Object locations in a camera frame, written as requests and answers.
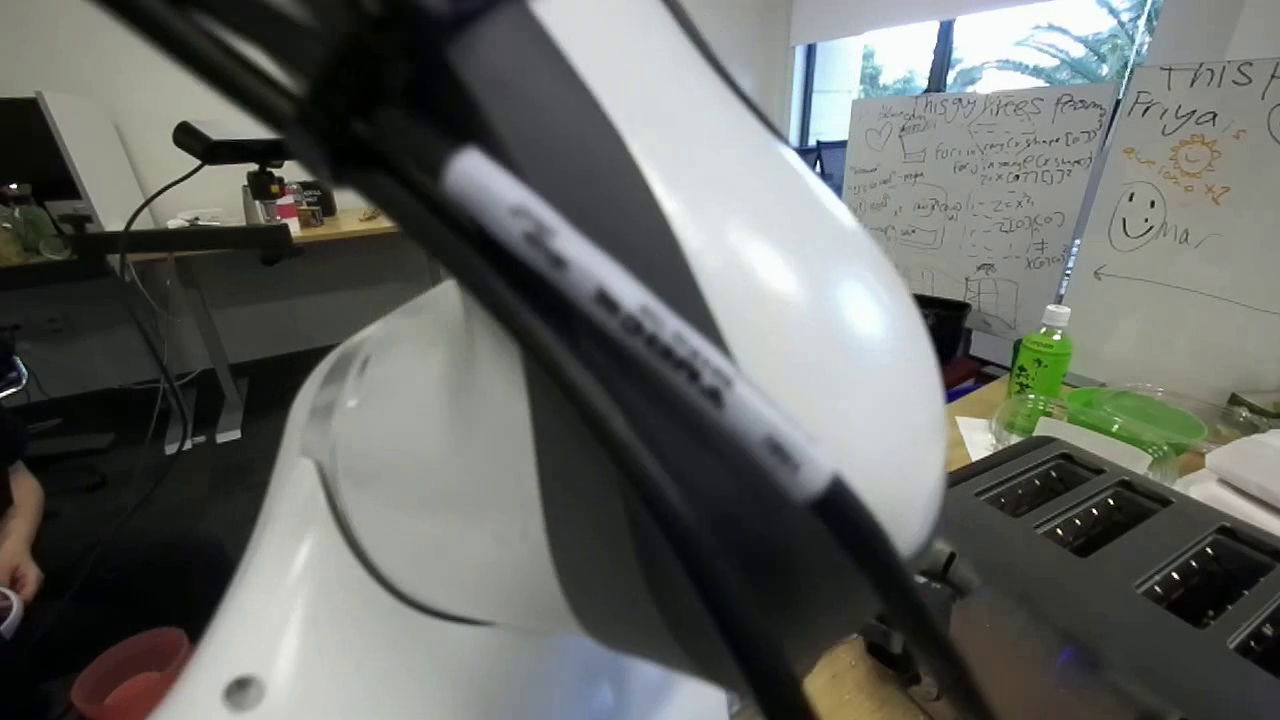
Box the whiteboard with sun drawing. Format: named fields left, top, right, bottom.
left=1061, top=56, right=1280, bottom=419

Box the black stereo camera bar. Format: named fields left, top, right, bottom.
left=167, top=117, right=292, bottom=171

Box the whiteboard with dense writing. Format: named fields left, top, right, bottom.
left=841, top=83, right=1119, bottom=369

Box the green drink bottle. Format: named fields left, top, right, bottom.
left=999, top=298, right=1082, bottom=442

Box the red plastic cup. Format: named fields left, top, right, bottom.
left=70, top=623, right=198, bottom=720

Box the green plastic bag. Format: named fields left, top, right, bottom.
left=1061, top=381, right=1211, bottom=465

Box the black plastic bin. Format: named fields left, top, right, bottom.
left=914, top=290, right=976, bottom=392

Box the window with trees outside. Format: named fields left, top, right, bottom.
left=796, top=0, right=1170, bottom=151

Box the white folded cloth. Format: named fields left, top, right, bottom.
left=1195, top=424, right=1280, bottom=511

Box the person's hand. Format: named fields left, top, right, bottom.
left=0, top=457, right=49, bottom=609

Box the stainless steel four-slot toaster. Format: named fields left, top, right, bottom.
left=859, top=432, right=1280, bottom=720

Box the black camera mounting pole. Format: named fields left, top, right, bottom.
left=0, top=221, right=302, bottom=268

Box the grey metal stand frame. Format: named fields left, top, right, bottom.
left=119, top=252, right=253, bottom=461

